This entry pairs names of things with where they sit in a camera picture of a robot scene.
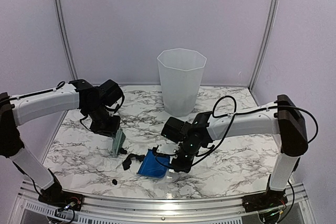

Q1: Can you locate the aluminium corner post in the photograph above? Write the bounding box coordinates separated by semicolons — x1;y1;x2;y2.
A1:
54;0;78;80
248;0;279;92

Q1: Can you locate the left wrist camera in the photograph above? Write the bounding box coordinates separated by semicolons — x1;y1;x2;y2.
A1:
99;79;124;106

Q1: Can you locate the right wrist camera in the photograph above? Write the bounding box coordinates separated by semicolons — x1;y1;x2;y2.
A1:
161;116;191;143

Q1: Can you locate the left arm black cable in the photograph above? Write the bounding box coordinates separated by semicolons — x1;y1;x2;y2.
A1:
0;80;125;132

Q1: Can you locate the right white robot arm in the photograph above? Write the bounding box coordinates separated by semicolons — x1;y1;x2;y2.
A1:
161;94;309;207

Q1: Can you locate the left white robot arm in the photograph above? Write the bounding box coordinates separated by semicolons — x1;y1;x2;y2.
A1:
1;79;125;206

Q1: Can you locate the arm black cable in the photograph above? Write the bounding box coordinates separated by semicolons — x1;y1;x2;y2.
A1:
154;95;320;167
0;80;125;132

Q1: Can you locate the blue plastic dustpan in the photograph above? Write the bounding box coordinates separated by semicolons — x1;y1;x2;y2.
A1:
137;148;170;178

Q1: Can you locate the translucent white plastic bin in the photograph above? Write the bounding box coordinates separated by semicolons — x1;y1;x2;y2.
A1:
157;48;207;117

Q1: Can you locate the aluminium front frame rail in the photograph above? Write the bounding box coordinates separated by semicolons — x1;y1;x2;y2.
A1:
15;182;316;224

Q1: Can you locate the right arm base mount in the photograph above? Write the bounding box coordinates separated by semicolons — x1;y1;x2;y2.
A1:
242;176;288;212

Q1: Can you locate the right aluminium corner post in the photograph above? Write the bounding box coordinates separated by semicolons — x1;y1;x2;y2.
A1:
248;0;279;92

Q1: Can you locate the white crumpled paper scrap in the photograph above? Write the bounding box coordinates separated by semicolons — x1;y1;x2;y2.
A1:
96;155;122;172

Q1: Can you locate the small black paper scrap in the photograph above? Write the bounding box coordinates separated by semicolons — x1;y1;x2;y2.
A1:
120;149;128;155

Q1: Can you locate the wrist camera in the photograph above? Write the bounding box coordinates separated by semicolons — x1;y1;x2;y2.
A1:
161;116;191;143
99;79;124;106

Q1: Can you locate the left aluminium corner post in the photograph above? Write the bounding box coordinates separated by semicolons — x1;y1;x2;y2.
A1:
54;0;78;80

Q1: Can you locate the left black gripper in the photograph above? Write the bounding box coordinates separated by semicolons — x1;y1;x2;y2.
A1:
85;104;121;138

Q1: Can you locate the green hand brush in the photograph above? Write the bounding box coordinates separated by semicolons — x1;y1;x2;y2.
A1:
110;129;126;157

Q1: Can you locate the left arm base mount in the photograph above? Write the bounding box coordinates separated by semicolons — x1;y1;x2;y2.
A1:
38;171;83;211

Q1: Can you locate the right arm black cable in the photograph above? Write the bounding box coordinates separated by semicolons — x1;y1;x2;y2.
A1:
154;95;320;167

